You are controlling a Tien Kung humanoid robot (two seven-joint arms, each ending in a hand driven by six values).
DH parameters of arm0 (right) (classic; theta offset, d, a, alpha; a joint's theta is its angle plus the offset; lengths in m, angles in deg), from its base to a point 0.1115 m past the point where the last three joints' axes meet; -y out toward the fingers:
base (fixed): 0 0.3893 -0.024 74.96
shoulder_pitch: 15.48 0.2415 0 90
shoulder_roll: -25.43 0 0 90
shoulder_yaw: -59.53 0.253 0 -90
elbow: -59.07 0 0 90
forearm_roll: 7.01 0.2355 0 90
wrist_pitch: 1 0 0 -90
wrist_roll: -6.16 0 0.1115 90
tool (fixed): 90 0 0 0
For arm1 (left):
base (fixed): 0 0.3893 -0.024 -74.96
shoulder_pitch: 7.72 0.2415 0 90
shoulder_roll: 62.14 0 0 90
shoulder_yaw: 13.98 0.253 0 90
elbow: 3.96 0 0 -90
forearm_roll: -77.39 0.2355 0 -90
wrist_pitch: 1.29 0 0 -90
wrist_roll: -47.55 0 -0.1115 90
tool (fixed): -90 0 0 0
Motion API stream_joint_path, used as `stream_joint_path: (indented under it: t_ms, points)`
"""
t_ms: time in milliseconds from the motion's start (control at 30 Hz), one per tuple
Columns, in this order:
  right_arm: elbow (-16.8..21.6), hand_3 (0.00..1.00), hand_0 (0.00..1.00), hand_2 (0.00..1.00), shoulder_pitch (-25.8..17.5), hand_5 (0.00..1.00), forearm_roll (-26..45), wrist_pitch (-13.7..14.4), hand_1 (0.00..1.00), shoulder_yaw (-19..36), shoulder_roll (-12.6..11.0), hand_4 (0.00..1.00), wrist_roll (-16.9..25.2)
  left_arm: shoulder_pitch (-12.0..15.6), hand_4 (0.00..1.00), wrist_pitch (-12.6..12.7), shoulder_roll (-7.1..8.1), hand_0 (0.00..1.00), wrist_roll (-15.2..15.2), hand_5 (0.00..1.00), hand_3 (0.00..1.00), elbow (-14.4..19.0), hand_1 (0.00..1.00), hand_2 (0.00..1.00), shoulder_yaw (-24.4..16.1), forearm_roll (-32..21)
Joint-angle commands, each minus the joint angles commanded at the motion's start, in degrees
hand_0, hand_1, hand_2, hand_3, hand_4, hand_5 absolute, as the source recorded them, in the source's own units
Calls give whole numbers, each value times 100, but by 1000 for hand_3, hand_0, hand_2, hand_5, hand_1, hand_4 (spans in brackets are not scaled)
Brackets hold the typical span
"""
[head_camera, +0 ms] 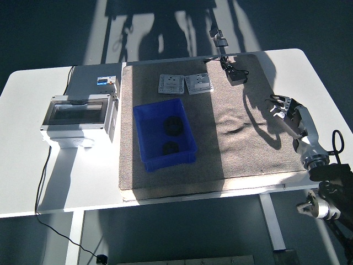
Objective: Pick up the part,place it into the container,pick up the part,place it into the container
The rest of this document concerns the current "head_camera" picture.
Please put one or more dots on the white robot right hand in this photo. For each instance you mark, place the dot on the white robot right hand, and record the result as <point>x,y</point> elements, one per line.
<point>306,129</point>

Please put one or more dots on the large black hex nut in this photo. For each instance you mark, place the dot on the large black hex nut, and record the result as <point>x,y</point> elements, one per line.
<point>173,126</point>

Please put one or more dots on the small black hex nut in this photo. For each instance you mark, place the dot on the small black hex nut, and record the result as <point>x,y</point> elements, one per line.
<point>171,148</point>

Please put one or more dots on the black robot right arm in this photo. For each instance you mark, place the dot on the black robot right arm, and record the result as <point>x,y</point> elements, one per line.
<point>333,176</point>

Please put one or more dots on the blue plastic box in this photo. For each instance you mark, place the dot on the blue plastic box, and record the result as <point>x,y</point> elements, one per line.
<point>154,116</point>

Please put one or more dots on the grey electrical distribution box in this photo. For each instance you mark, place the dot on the grey electrical distribution box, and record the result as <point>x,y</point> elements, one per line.
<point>77,121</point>

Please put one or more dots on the grey-brown mat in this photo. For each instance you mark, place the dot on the grey-brown mat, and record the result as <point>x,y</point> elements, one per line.
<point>242,165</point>

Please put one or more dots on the black power adapter plug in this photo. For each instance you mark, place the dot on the black power adapter plug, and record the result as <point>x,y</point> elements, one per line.
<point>236,77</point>

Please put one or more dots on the white table leg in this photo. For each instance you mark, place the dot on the white table leg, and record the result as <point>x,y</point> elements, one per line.
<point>273,220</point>
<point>74,237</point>

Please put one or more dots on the black floor device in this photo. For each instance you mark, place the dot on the black floor device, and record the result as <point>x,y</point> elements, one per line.
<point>221,42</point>
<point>216,31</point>

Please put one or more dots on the grey metal floor plate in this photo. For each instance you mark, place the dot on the grey metal floor plate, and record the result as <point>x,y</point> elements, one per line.
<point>187,260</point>

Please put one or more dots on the blue white circuit breaker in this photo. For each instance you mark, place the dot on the blue white circuit breaker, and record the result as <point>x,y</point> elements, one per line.
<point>106,82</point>

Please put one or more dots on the black floor plug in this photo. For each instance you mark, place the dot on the black floor plug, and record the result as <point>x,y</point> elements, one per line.
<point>101,259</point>

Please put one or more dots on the white wall switch panel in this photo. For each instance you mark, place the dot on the white wall switch panel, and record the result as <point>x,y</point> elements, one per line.
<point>199,83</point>

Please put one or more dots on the grey wall socket panel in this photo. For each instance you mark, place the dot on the grey wall socket panel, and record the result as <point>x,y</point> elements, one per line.
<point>170,84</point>

